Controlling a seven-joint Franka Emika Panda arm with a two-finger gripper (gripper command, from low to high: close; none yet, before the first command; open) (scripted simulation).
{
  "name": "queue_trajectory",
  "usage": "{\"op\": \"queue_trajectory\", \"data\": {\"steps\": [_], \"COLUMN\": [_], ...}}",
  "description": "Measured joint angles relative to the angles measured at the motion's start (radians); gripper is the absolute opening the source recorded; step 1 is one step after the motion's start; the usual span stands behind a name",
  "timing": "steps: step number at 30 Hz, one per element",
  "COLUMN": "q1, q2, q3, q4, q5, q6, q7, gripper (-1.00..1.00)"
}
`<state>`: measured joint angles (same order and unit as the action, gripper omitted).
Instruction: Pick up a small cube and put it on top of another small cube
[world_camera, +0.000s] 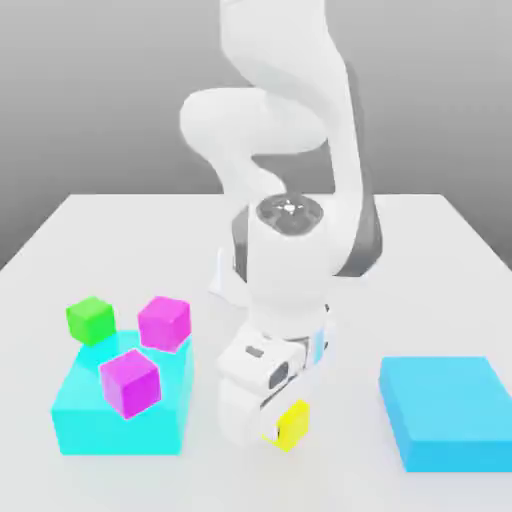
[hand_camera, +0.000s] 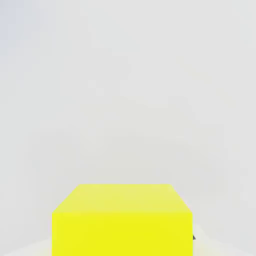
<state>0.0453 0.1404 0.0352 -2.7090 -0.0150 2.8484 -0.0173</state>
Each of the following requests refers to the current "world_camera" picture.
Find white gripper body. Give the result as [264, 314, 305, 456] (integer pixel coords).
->
[217, 372, 312, 448]

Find small yellow cube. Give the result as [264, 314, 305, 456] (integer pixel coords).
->
[261, 399, 312, 454]

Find small magenta cube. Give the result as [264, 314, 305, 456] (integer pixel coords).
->
[98, 348, 163, 421]
[137, 295, 192, 354]

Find small green cube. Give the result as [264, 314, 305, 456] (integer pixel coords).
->
[65, 295, 118, 348]

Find large cyan box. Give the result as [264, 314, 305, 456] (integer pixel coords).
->
[50, 329, 196, 457]

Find large blue box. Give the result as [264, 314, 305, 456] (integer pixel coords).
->
[378, 355, 512, 474]

